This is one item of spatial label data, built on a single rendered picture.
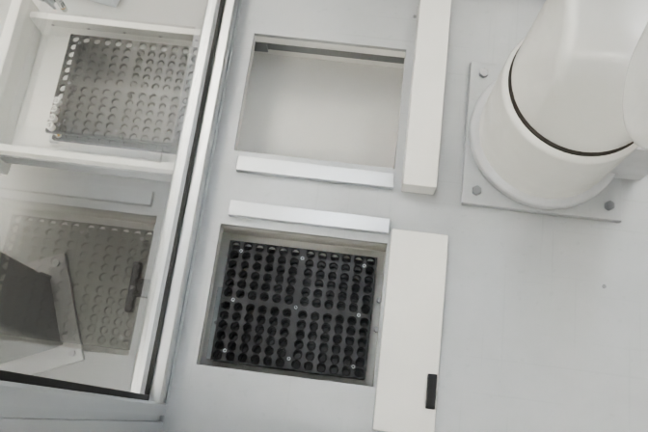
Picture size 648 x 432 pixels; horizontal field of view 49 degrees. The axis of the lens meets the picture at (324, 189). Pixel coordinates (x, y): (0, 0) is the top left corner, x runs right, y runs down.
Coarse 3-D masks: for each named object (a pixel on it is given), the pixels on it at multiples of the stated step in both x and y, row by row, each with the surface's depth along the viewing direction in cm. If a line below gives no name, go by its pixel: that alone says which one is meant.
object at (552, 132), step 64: (576, 0) 74; (640, 0) 74; (512, 64) 91; (576, 64) 75; (640, 64) 55; (512, 128) 91; (576, 128) 83; (640, 128) 54; (512, 192) 102; (576, 192) 100
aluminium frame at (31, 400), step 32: (224, 0) 110; (224, 32) 109; (224, 64) 107; (224, 96) 110; (192, 160) 102; (192, 192) 101; (192, 224) 99; (192, 256) 101; (160, 352) 94; (0, 384) 47; (32, 384) 56; (64, 384) 62; (160, 384) 93; (0, 416) 49; (32, 416) 54; (64, 416) 61; (96, 416) 70; (128, 416) 81
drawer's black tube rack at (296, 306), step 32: (256, 256) 110; (288, 256) 107; (320, 256) 110; (352, 256) 107; (256, 288) 106; (288, 288) 109; (320, 288) 106; (352, 288) 109; (256, 320) 104; (288, 320) 107; (320, 320) 104; (352, 320) 108; (256, 352) 106; (288, 352) 103; (320, 352) 103; (352, 352) 103
